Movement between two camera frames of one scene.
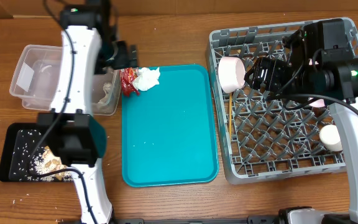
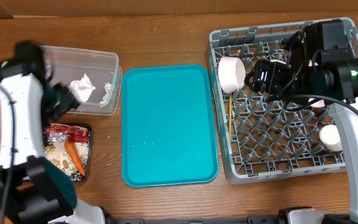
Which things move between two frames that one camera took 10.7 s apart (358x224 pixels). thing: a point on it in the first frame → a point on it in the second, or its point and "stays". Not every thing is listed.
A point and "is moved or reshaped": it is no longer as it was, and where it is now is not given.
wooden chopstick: (230, 115) stays
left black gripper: (124, 60) → (69, 101)
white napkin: (146, 78) is moved or reshaped
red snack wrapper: (127, 76) is moved or reshaped
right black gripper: (277, 74) stays
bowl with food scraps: (231, 73) stays
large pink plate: (317, 103) stays
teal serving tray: (169, 132) stays
